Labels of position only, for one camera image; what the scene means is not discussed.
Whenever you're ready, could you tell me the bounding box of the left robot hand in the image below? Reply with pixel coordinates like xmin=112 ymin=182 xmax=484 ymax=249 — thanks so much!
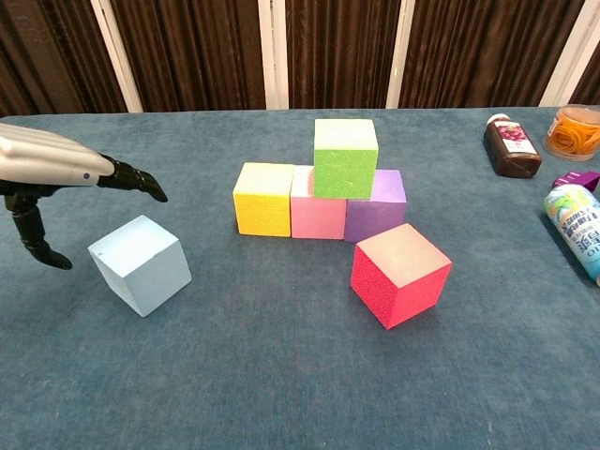
xmin=0 ymin=122 xmax=169 ymax=271

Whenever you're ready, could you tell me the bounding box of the light blue foam cube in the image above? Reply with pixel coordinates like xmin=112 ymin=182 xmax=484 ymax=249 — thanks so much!
xmin=86 ymin=214 xmax=193 ymax=319

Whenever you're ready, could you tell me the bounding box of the yellow foam cube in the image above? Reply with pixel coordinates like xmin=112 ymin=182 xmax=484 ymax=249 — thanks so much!
xmin=232 ymin=162 xmax=295 ymax=238

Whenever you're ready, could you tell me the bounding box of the green foam cube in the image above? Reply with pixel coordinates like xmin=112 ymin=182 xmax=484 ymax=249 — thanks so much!
xmin=313 ymin=118 xmax=380 ymax=200

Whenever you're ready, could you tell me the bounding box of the purple foam cube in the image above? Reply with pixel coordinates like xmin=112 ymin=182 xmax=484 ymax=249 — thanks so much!
xmin=344 ymin=168 xmax=407 ymax=244

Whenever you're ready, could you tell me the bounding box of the red foam cube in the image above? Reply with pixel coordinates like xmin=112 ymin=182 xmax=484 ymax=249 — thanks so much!
xmin=350 ymin=222 xmax=454 ymax=331

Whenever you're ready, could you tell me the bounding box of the dark brown curtain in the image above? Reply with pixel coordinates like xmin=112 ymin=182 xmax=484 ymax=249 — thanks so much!
xmin=0 ymin=0 xmax=600 ymax=118

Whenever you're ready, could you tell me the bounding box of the pale pink foam cube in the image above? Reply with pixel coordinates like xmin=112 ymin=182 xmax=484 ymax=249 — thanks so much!
xmin=290 ymin=164 xmax=349 ymax=240

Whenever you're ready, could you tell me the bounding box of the teal table mat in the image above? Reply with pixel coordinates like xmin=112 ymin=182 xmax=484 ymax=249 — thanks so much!
xmin=0 ymin=107 xmax=600 ymax=450

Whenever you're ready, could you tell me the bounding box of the dark juice bottle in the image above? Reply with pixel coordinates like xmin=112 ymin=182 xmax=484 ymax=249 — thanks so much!
xmin=483 ymin=113 xmax=544 ymax=179

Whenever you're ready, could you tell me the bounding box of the orange snack cup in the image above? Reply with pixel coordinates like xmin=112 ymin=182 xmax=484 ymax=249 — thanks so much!
xmin=542 ymin=104 xmax=600 ymax=163

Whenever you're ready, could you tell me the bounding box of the small purple plastic block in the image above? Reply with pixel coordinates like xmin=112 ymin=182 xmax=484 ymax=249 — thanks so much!
xmin=551 ymin=171 xmax=600 ymax=192

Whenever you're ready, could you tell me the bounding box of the blue drink can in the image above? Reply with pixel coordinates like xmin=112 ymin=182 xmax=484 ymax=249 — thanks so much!
xmin=542 ymin=184 xmax=600 ymax=286

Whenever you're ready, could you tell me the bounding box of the white frame post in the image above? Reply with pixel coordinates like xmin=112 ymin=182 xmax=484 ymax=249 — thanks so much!
xmin=90 ymin=0 xmax=144 ymax=113
xmin=538 ymin=0 xmax=600 ymax=108
xmin=257 ymin=0 xmax=291 ymax=111
xmin=385 ymin=0 xmax=417 ymax=110

